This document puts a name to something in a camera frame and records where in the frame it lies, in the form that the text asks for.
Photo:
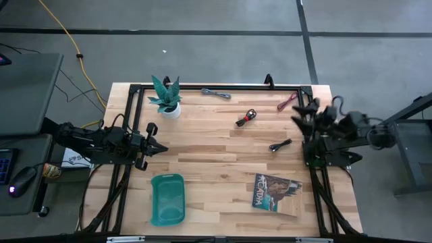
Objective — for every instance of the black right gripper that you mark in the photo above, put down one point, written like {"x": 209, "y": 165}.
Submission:
{"x": 325, "y": 118}

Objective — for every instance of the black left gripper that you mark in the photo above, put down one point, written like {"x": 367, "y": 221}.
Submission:
{"x": 140, "y": 143}

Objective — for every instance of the teal plastic bin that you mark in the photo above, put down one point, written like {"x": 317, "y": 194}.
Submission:
{"x": 168, "y": 202}

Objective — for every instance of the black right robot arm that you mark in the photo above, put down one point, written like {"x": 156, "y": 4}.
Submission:
{"x": 354, "y": 126}

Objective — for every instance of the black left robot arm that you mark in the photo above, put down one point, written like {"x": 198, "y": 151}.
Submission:
{"x": 101, "y": 141}

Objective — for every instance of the green plant in white pot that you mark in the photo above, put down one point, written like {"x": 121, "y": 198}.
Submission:
{"x": 170, "y": 111}

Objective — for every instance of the white printed paper sheet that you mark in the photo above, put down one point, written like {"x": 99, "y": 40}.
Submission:
{"x": 74, "y": 160}

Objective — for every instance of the Acadia picture booklet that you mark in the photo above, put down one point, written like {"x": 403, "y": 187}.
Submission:
{"x": 270, "y": 192}

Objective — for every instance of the brown printed can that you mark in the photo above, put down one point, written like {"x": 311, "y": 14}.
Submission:
{"x": 51, "y": 171}

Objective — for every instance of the black metal side stand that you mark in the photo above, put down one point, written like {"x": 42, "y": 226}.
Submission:
{"x": 408, "y": 152}

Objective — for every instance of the black desk foot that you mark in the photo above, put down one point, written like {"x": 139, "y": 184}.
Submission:
{"x": 43, "y": 211}

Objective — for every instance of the black computer mouse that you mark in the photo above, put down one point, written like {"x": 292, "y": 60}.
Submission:
{"x": 22, "y": 180}

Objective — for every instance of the dark grey raised desk panel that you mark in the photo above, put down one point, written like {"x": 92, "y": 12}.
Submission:
{"x": 27, "y": 94}

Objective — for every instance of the dark grey desk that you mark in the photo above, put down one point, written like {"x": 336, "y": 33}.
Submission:
{"x": 23, "y": 206}

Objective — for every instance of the black keyboard with blue keys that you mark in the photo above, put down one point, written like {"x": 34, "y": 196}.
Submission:
{"x": 5, "y": 167}

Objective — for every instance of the device with pink screen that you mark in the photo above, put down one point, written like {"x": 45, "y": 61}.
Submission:
{"x": 4, "y": 60}

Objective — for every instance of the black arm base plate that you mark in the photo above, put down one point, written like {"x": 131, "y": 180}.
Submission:
{"x": 111, "y": 160}
{"x": 337, "y": 159}

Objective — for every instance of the black aluminium table frame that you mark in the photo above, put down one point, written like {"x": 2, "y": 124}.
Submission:
{"x": 219, "y": 87}

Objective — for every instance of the silver metal bracket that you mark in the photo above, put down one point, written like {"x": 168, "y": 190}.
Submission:
{"x": 314, "y": 240}
{"x": 125, "y": 239}

